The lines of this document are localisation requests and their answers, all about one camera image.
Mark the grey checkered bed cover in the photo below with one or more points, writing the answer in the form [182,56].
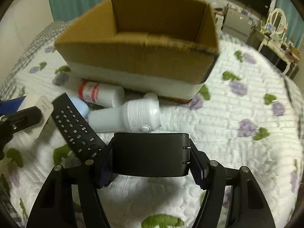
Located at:
[52,31]

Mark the white floral quilt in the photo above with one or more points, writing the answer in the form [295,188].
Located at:
[246,114]

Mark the white dressing table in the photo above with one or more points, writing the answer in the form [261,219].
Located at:
[282,57]

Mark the black rectangular box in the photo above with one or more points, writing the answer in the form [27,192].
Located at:
[156,155]

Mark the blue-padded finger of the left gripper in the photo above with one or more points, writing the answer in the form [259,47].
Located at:
[11,105]

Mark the light blue earbuds case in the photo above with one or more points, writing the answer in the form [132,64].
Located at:
[81,106]

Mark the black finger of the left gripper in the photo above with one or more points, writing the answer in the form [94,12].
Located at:
[25,118]

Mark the white oval vanity mirror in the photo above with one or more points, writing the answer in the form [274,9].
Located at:
[278,19]

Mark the white hair dryer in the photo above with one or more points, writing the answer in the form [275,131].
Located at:
[137,115]

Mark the black remote control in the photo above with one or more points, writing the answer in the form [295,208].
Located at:
[80,137]

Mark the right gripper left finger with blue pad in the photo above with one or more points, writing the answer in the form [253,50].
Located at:
[54,206]

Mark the white bottle red label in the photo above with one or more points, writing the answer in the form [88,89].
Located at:
[97,93]

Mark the brown cardboard box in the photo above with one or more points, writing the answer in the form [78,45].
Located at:
[165,47]

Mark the white card tag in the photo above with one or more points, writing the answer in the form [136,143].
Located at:
[46,107]

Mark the grey mini fridge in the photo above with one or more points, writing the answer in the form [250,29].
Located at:
[236,24]

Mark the teal curtain by wardrobe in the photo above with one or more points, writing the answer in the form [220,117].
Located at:
[294,20]

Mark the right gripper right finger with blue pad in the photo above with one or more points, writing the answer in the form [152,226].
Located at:
[247,206]

